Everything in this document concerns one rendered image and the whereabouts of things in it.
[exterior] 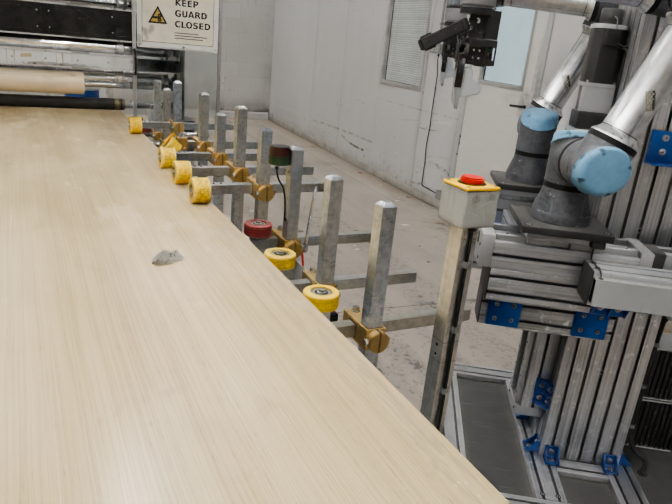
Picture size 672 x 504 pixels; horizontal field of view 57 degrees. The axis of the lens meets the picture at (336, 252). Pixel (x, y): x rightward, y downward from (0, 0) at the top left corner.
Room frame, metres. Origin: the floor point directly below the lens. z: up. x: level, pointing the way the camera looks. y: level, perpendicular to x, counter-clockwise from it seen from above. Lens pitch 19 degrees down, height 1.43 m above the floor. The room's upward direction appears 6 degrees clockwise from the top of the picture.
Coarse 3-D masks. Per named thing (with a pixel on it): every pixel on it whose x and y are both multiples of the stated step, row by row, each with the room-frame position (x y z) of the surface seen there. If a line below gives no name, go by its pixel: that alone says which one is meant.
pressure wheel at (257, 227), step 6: (246, 222) 1.68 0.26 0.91; (252, 222) 1.69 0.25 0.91; (258, 222) 1.68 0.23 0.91; (264, 222) 1.71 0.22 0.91; (270, 222) 1.70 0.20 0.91; (246, 228) 1.66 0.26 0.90; (252, 228) 1.65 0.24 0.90; (258, 228) 1.65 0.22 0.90; (264, 228) 1.66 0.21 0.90; (270, 228) 1.67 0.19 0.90; (246, 234) 1.66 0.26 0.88; (252, 234) 1.65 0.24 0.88; (258, 234) 1.65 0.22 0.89; (264, 234) 1.66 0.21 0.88; (270, 234) 1.68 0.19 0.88
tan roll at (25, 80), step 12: (0, 72) 3.38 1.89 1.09; (12, 72) 3.41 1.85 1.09; (24, 72) 3.44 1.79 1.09; (36, 72) 3.47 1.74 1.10; (48, 72) 3.50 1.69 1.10; (60, 72) 3.53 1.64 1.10; (72, 72) 3.57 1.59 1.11; (0, 84) 3.37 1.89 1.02; (12, 84) 3.39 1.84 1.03; (24, 84) 3.42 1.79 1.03; (36, 84) 3.44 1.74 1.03; (48, 84) 3.47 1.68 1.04; (60, 84) 3.50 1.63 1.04; (72, 84) 3.53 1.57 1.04; (84, 84) 3.56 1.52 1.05; (96, 84) 3.63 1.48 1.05; (108, 84) 3.66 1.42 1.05; (120, 84) 3.69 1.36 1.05; (132, 84) 3.73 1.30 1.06
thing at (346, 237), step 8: (344, 232) 1.83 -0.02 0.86; (352, 232) 1.83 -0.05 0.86; (360, 232) 1.84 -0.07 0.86; (368, 232) 1.85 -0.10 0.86; (256, 240) 1.67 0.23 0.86; (264, 240) 1.68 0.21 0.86; (272, 240) 1.69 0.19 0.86; (304, 240) 1.74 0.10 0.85; (312, 240) 1.75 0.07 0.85; (344, 240) 1.81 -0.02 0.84; (352, 240) 1.82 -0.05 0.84; (360, 240) 1.83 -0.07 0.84; (368, 240) 1.84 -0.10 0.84; (264, 248) 1.68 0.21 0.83
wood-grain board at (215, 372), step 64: (0, 128) 2.76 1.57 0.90; (64, 128) 2.92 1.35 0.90; (0, 192) 1.76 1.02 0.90; (64, 192) 1.82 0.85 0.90; (128, 192) 1.90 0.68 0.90; (0, 256) 1.26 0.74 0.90; (64, 256) 1.30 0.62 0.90; (128, 256) 1.34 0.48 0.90; (192, 256) 1.38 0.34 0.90; (256, 256) 1.43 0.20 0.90; (0, 320) 0.97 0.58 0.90; (64, 320) 0.99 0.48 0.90; (128, 320) 1.02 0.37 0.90; (192, 320) 1.04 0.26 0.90; (256, 320) 1.07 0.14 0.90; (320, 320) 1.10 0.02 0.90; (0, 384) 0.78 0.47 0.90; (64, 384) 0.79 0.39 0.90; (128, 384) 0.81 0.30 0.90; (192, 384) 0.83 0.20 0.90; (256, 384) 0.84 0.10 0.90; (320, 384) 0.86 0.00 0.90; (384, 384) 0.88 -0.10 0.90; (0, 448) 0.64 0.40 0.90; (64, 448) 0.65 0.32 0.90; (128, 448) 0.66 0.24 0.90; (192, 448) 0.67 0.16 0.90; (256, 448) 0.69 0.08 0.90; (320, 448) 0.70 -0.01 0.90; (384, 448) 0.71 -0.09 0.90; (448, 448) 0.73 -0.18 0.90
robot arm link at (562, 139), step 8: (560, 136) 1.53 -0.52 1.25; (568, 136) 1.51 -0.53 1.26; (576, 136) 1.50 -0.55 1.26; (584, 136) 1.50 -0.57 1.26; (552, 144) 1.56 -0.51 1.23; (560, 144) 1.53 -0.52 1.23; (568, 144) 1.49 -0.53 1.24; (552, 152) 1.55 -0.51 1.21; (560, 152) 1.50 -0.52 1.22; (552, 160) 1.54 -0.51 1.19; (560, 160) 1.48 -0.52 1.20; (552, 168) 1.53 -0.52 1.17; (544, 176) 1.58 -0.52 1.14; (552, 176) 1.53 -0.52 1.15; (560, 176) 1.51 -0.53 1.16; (560, 184) 1.51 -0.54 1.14; (568, 184) 1.50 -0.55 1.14
